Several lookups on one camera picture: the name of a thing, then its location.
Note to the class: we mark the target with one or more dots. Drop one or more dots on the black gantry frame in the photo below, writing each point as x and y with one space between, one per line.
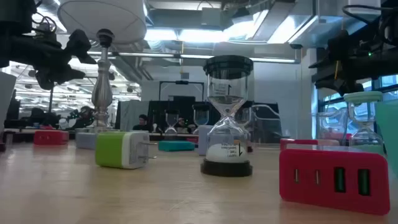
182 82

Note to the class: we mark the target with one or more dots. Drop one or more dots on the large red USB charging hub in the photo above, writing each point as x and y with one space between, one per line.
311 186

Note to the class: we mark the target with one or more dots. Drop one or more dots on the black hourglass dark blue sand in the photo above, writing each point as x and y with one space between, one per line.
172 112

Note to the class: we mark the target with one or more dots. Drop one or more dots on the mint green hourglass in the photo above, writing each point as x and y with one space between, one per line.
362 97

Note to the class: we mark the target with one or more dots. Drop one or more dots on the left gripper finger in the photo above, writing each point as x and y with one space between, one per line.
53 79
79 43

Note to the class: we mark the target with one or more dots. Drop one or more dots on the grey plastic bin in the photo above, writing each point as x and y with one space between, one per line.
6 93

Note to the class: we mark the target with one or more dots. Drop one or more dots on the grey ceiling box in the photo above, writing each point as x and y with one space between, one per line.
211 17

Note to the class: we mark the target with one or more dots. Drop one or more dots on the square wall vent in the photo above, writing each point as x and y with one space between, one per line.
184 76

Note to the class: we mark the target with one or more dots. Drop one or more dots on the grey cloth panel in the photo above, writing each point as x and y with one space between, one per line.
130 109

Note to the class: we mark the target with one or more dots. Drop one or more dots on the black camera stand frame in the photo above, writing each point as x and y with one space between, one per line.
51 99

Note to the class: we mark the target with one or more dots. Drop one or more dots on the wooden desk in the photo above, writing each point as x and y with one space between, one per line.
154 135

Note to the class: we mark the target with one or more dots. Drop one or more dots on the large black hourglass white sand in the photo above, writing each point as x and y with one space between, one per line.
227 168

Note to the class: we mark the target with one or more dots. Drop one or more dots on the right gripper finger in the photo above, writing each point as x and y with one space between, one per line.
348 84
339 43

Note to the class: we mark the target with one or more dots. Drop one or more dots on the lavender USB charging hub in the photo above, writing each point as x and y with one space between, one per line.
85 141

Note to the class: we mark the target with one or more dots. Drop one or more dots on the silver lamp with white shade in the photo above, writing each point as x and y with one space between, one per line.
102 93

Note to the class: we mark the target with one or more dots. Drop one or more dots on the silver air duct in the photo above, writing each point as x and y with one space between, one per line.
311 28

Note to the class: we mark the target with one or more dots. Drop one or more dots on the black robot with green lights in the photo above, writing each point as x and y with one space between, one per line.
81 118

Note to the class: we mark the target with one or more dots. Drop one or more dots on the teal charger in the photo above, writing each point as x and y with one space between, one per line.
175 146

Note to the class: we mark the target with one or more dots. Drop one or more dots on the long ceiling light bar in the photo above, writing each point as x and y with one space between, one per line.
155 55

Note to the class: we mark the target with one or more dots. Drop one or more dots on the green and white plug charger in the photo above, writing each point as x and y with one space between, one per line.
109 149

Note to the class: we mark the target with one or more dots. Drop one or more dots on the black aluminium table frame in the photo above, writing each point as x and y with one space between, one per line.
21 137

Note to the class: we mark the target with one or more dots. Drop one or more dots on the pink charger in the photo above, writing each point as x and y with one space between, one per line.
328 142

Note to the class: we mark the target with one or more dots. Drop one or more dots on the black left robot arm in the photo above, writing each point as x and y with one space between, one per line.
15 12

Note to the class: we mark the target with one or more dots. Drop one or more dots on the window with black frame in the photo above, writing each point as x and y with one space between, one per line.
388 81

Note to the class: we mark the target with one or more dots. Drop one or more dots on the black hourglass light blue sand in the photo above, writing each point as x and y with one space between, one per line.
200 107

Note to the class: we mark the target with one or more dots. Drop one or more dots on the person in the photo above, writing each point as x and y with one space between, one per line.
142 126
181 122

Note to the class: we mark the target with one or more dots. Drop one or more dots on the black partition panels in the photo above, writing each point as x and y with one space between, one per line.
155 112

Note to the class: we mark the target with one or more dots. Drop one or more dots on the black ceiling camera dome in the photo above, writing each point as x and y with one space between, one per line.
296 46

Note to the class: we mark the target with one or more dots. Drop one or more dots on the small grey cylinder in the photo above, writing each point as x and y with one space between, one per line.
9 138

